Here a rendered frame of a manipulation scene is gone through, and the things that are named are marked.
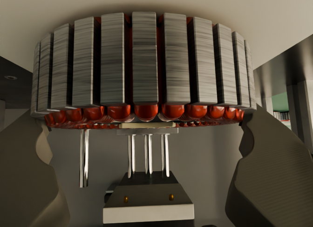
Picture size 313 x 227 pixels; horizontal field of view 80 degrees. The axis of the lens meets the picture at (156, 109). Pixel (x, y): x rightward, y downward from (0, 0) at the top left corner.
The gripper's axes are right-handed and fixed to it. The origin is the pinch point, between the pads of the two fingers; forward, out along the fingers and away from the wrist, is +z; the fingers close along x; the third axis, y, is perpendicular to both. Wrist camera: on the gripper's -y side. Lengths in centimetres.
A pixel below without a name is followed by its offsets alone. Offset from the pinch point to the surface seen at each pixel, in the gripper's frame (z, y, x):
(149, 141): 8.3, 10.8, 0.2
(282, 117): 49, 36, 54
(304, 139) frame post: 4.7, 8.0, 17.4
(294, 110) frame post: 7.6, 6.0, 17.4
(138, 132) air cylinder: 7.4, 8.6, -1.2
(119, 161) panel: 14.3, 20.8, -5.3
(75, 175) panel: 12.9, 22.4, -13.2
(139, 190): -0.6, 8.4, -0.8
